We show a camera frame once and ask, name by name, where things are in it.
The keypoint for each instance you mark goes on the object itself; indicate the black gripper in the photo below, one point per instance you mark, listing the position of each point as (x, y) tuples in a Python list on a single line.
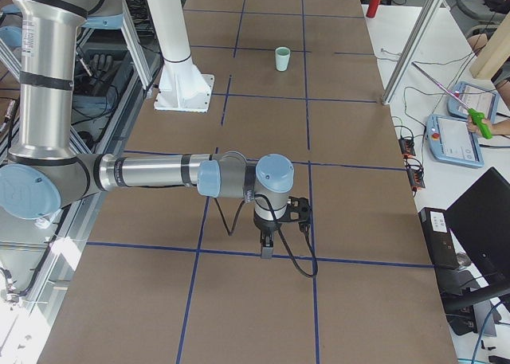
[(264, 225)]

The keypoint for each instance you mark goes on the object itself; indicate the mint cup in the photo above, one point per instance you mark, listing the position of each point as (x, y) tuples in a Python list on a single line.
[(281, 64), (282, 54)]

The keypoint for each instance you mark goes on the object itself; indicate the black desktop box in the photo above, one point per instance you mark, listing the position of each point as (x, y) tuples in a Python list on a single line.
[(438, 238)]

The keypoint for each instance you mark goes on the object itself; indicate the near blue teach pendant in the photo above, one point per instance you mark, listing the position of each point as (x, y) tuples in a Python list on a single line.
[(451, 142)]

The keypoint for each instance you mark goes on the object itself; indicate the blue teach pendant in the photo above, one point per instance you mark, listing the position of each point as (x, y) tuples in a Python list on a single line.
[(451, 142), (481, 99)]

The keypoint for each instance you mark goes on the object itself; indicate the black monitor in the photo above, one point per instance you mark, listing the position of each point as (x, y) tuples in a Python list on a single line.
[(479, 219)]

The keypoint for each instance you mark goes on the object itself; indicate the far blue teach pendant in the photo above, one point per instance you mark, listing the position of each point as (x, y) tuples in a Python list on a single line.
[(481, 99)]

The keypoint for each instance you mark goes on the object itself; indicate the seated person black shirt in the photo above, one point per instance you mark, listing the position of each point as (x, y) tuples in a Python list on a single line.
[(477, 43)]

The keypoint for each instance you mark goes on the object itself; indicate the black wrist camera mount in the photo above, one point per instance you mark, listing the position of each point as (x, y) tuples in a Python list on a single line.
[(298, 210)]

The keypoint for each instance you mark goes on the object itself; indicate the white pedestal column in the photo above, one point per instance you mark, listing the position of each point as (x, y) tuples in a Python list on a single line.
[(182, 87)]

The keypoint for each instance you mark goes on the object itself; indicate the green handled reacher grabber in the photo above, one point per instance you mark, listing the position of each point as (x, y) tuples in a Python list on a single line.
[(478, 118)]

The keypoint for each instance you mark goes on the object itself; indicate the aluminium frame post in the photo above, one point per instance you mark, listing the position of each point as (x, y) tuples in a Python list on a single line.
[(417, 33)]

